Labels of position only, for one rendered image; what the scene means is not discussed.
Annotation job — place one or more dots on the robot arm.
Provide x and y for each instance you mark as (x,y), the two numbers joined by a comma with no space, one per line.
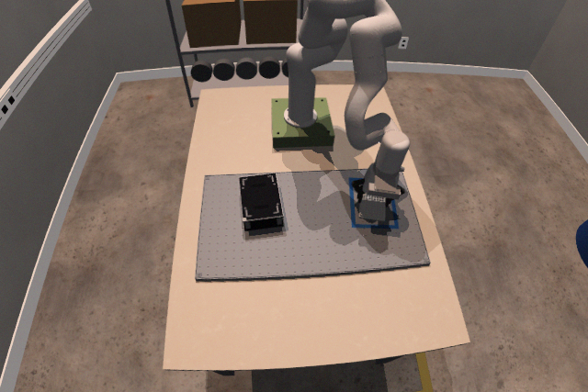
(368,37)

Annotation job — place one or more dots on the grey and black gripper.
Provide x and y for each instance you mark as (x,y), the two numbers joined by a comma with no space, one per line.
(361,185)

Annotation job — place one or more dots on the blue tape rectangle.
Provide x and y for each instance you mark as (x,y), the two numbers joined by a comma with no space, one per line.
(353,218)

